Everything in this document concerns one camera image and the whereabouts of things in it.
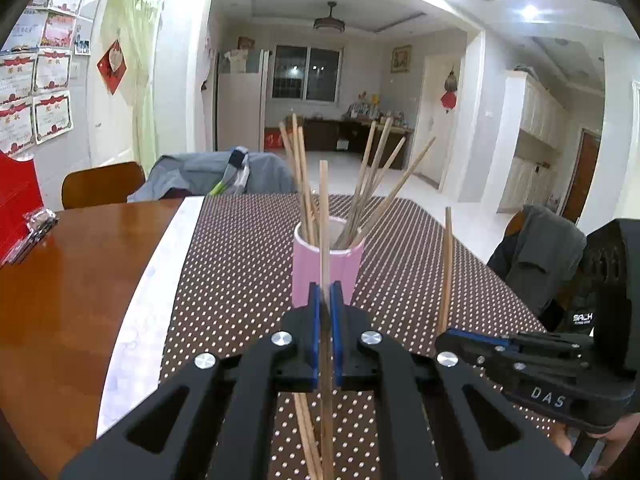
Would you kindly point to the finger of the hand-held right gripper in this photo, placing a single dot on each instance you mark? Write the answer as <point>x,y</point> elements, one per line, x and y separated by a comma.
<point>545,390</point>
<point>530,344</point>

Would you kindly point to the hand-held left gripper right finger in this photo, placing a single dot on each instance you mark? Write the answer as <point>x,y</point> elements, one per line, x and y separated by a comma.
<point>337,340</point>

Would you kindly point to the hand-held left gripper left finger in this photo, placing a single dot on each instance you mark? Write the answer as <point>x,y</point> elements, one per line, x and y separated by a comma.
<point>314,340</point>

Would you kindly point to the pink cup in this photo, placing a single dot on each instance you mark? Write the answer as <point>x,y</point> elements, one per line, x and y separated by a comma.
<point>345,270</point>

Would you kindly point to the light wooden chopstick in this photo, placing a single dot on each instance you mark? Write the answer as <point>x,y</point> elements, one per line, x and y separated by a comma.
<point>311,442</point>
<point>302,427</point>
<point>324,210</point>
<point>446,270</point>

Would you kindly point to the bundle of chopsticks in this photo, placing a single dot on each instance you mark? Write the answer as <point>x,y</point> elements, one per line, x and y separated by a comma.
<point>304,185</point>

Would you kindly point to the person's right hand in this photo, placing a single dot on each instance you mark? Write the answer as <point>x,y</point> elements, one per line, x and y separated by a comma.
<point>622,440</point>

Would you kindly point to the dark grey jacket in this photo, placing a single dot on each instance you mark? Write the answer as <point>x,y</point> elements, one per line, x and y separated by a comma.
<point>540,260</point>

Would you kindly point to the brown dotted table mat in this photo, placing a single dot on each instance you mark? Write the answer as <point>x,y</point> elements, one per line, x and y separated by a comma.
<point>240,260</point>

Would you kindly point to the brown wooden chair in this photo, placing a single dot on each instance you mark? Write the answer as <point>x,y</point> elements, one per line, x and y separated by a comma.
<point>514,222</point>
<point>100,185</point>

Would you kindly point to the brown wooden door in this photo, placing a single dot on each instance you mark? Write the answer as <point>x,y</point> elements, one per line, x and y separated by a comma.
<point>585,175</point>

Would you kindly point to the tall white cabinet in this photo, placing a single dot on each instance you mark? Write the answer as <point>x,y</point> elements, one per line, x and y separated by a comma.
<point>532,160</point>

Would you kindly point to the white table cloth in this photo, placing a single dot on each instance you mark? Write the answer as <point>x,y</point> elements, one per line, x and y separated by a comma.
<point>150,300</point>

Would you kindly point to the red boxes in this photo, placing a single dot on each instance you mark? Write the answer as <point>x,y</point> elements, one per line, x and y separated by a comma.
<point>273,139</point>

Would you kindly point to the dark wooden sideboard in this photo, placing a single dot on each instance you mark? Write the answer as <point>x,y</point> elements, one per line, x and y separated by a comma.
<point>325,135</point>

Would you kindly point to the white door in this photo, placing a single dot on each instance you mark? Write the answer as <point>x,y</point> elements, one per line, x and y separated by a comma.
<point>432,130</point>

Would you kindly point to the clutter of small goods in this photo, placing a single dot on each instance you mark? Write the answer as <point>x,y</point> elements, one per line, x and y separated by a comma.
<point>365,107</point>

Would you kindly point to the white refrigerator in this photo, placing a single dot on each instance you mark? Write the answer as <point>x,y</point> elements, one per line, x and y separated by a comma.
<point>240,110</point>

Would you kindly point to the red hanging door ornament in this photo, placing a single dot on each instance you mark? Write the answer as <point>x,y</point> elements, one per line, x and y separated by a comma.
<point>449,99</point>

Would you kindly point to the dark window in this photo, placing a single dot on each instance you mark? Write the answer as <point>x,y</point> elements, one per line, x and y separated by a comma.
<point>307,75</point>

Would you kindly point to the clear plastic packet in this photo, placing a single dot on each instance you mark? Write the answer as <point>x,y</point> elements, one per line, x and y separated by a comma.
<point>37,225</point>

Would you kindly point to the ceiling fan lamp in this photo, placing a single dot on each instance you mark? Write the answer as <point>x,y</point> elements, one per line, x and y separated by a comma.
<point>328,22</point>

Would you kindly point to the light green curtain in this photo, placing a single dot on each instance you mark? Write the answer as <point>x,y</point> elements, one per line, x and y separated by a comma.
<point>137,70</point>

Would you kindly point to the red box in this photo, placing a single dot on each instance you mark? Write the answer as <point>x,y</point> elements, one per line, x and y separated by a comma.
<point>17,210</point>

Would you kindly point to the framed wall picture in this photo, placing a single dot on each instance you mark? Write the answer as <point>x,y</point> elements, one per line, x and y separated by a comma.
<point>401,59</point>

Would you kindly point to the red diamond wall decoration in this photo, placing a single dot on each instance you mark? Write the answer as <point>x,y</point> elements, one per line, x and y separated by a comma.
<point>111,66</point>

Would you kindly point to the small wall photo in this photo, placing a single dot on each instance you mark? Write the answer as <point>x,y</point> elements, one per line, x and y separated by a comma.
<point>82,46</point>

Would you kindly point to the wall of red-trimmed certificates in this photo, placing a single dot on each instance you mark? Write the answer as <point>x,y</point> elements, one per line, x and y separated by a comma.
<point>35,75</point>

